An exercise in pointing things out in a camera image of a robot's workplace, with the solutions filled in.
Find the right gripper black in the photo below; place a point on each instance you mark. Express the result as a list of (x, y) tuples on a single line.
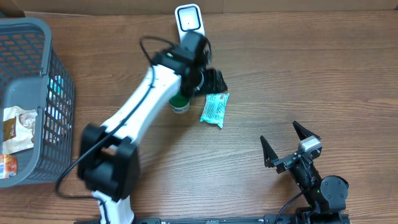
[(285, 162)]

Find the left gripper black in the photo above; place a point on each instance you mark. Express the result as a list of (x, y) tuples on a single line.
[(214, 84)]

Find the teal wipes packet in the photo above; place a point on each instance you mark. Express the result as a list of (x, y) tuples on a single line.
[(215, 109)]

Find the green lid jar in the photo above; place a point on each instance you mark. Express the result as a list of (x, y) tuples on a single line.
[(179, 103)]

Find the beige snack pouch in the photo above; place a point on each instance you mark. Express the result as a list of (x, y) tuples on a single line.
[(18, 129)]

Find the orange Kleenex tissue pack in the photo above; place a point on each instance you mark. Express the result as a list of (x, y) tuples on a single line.
[(8, 166)]

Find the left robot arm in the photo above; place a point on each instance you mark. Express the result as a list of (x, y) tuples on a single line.
[(109, 159)]

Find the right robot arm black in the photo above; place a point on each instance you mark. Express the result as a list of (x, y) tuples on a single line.
[(321, 199)]

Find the white barcode scanner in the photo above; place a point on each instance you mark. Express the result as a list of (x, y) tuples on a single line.
[(188, 17)]

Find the teal packet behind basket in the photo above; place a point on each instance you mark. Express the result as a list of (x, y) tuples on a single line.
[(58, 109)]

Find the grey plastic basket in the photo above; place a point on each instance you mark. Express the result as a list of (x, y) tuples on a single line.
[(28, 60)]

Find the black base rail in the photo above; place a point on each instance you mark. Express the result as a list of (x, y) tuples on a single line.
[(211, 221)]

